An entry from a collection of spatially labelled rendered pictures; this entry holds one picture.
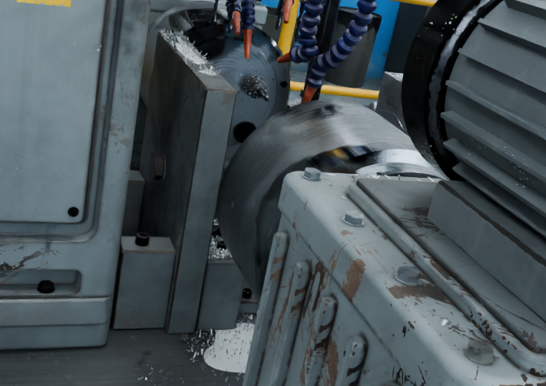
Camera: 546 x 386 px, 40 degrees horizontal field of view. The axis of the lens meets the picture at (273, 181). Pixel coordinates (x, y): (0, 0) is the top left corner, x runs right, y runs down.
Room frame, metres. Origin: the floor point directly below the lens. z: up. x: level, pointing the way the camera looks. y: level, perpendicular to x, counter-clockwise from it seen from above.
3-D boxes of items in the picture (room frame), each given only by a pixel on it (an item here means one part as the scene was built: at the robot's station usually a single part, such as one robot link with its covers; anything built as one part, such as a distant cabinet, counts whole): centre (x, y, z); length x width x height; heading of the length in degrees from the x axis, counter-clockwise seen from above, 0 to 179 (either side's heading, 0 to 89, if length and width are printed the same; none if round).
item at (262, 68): (1.35, 0.16, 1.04); 0.41 x 0.25 x 0.25; 23
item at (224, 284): (0.92, 0.05, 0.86); 0.07 x 0.06 x 0.12; 23
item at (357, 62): (6.27, -0.41, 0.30); 0.39 x 0.39 x 0.60
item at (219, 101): (0.99, 0.17, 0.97); 0.30 x 0.11 x 0.34; 23
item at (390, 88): (1.15, -0.21, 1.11); 0.12 x 0.11 x 0.07; 115
